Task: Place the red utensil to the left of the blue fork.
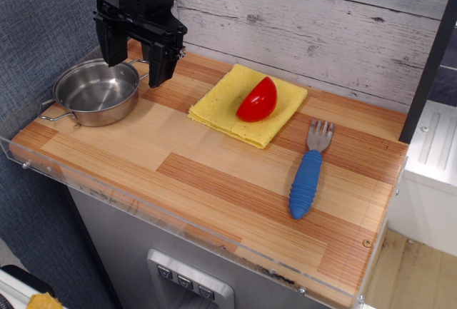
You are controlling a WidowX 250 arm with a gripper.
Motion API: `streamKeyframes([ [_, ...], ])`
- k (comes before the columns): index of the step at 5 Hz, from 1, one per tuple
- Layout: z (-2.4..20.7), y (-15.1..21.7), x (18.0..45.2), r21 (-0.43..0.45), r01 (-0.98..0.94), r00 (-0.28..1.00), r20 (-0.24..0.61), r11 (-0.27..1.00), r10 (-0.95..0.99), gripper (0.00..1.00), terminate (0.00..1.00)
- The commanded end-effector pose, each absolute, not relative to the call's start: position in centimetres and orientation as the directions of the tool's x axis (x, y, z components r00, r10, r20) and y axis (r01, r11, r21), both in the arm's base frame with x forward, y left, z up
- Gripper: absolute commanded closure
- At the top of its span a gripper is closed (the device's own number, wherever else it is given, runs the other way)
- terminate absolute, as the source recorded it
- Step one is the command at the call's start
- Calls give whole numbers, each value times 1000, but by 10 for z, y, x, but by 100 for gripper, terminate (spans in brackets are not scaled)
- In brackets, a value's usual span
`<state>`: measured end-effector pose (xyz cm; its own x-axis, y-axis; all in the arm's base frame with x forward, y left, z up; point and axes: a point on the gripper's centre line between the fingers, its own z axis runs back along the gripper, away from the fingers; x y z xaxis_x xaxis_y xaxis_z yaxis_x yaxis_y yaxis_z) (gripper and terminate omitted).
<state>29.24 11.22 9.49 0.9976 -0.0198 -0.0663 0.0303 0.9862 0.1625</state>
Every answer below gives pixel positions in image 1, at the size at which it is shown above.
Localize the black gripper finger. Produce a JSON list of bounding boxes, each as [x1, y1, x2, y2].
[[95, 17, 128, 67], [141, 41, 181, 88]]

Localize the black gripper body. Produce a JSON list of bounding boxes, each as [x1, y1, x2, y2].
[[94, 0, 187, 54]]

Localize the red plastic bowl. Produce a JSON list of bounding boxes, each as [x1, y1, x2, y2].
[[236, 76, 278, 122]]

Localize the small stainless steel pot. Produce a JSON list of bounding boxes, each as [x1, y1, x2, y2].
[[38, 59, 149, 127]]

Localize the yellow folded cloth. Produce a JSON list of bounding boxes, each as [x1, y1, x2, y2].
[[189, 64, 308, 149]]

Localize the clear acrylic edge guard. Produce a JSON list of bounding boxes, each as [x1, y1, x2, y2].
[[2, 123, 407, 308]]

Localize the grey toy fridge cabinet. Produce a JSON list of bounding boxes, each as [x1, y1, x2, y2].
[[70, 189, 324, 308]]

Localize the silver dispenser button panel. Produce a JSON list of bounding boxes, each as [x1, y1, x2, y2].
[[147, 248, 235, 308]]

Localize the yellow object bottom left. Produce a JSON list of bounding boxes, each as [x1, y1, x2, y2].
[[26, 293, 64, 309]]

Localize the white ridged appliance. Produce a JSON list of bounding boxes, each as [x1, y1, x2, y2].
[[387, 101, 456, 255]]

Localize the blue handled metal fork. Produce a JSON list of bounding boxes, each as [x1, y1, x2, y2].
[[288, 118, 334, 220]]

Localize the black right vertical post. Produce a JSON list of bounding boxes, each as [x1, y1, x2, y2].
[[398, 0, 456, 143]]

